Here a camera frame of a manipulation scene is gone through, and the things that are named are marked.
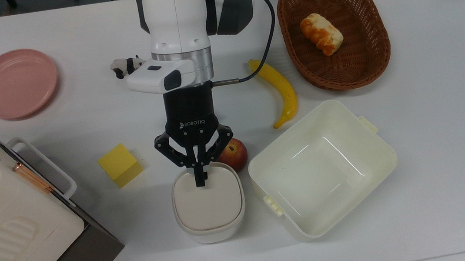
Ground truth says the yellow foam cube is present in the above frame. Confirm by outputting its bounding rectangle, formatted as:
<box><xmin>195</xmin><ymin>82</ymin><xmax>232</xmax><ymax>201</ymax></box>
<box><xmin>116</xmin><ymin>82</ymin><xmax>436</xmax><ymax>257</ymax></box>
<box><xmin>96</xmin><ymin>141</ymin><xmax>146</xmax><ymax>191</ymax></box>

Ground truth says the pink plastic plate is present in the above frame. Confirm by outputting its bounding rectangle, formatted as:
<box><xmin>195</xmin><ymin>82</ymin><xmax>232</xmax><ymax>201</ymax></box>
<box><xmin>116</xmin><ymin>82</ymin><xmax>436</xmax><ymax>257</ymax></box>
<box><xmin>0</xmin><ymin>45</ymin><xmax>63</xmax><ymax>122</ymax></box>

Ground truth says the brown wicker basket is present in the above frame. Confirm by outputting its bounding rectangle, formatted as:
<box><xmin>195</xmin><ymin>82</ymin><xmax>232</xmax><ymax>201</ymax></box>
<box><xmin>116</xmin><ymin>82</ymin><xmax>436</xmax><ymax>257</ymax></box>
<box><xmin>275</xmin><ymin>0</ymin><xmax>396</xmax><ymax>97</ymax></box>

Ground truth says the bread loaf piece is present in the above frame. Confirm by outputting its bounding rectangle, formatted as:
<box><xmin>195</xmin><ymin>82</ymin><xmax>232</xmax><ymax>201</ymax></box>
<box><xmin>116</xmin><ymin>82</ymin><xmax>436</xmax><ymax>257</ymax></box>
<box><xmin>299</xmin><ymin>10</ymin><xmax>346</xmax><ymax>59</ymax></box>

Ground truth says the cream plastic storage cabinet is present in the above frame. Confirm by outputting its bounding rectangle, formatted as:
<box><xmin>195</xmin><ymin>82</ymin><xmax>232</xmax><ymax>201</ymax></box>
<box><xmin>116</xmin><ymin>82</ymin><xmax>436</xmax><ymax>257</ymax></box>
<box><xmin>0</xmin><ymin>91</ymin><xmax>89</xmax><ymax>261</ymax></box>

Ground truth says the red apple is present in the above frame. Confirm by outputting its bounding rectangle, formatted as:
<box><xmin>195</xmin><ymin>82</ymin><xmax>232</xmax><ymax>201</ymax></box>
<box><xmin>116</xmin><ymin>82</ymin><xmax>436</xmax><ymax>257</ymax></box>
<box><xmin>215</xmin><ymin>137</ymin><xmax>250</xmax><ymax>175</ymax></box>

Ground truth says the copper cabinet handle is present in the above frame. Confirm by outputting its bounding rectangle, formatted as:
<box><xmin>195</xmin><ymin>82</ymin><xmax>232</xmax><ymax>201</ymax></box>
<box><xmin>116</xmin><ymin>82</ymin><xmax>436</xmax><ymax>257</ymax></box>
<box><xmin>12</xmin><ymin>158</ymin><xmax>55</xmax><ymax>197</ymax></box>

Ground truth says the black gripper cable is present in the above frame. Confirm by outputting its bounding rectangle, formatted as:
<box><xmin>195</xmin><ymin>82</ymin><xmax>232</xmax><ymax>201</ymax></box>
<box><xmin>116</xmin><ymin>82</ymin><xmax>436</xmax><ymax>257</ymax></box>
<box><xmin>202</xmin><ymin>0</ymin><xmax>283</xmax><ymax>87</ymax></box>

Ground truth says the white square plastic bin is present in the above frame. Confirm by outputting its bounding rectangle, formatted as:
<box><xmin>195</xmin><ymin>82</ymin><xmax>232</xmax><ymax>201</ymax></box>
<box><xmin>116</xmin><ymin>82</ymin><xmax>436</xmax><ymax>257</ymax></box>
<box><xmin>241</xmin><ymin>93</ymin><xmax>406</xmax><ymax>246</ymax></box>

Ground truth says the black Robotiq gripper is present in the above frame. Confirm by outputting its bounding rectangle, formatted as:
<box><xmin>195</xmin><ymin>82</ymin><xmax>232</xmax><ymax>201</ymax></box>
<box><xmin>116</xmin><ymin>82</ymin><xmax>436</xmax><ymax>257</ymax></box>
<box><xmin>148</xmin><ymin>81</ymin><xmax>239</xmax><ymax>193</ymax></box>

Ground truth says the small panda toy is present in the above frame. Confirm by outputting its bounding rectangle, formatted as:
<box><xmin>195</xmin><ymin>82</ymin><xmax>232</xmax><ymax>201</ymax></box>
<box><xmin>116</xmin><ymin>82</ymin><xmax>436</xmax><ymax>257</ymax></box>
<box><xmin>109</xmin><ymin>54</ymin><xmax>148</xmax><ymax>81</ymax></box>

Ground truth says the small cream lidded trash can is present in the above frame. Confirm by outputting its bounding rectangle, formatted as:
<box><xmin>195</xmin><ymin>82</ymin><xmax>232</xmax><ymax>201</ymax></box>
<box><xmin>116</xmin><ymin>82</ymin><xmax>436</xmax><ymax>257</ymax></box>
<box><xmin>168</xmin><ymin>159</ymin><xmax>250</xmax><ymax>248</ymax></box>

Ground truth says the white drawer handle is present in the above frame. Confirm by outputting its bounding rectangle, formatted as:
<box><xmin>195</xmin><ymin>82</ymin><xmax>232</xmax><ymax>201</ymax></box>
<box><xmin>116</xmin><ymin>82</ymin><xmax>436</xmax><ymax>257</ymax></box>
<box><xmin>6</xmin><ymin>131</ymin><xmax>79</xmax><ymax>207</ymax></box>

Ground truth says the yellow banana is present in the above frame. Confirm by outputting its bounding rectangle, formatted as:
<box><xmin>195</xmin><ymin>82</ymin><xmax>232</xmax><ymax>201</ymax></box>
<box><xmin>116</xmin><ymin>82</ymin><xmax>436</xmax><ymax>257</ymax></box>
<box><xmin>248</xmin><ymin>54</ymin><xmax>301</xmax><ymax>132</ymax></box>

